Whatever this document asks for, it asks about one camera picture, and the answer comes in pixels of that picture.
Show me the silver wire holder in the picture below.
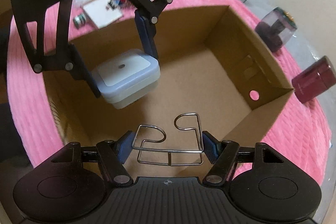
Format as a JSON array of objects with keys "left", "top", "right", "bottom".
[{"left": 131, "top": 113, "right": 205, "bottom": 167}]

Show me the maroon cylindrical canister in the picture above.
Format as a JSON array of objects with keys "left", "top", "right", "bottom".
[{"left": 291, "top": 56, "right": 336, "bottom": 103}]

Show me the pink ribbed blanket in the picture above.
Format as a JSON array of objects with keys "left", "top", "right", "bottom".
[{"left": 6, "top": 0, "right": 332, "bottom": 185}]

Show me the white card booklet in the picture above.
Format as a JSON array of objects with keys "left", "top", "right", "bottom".
[{"left": 82, "top": 0, "right": 123, "bottom": 29}]

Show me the small silver striped tube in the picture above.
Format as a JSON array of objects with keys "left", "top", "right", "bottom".
[{"left": 72, "top": 13, "right": 87, "bottom": 29}]

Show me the dark glass jar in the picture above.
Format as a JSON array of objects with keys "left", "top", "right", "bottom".
[{"left": 255, "top": 7, "right": 297, "bottom": 53}]

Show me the brown cardboard box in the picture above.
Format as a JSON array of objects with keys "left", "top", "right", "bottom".
[{"left": 43, "top": 4, "right": 295, "bottom": 180}]

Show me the white square plastic box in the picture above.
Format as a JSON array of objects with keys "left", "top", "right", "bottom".
[{"left": 92, "top": 49, "right": 161, "bottom": 109}]

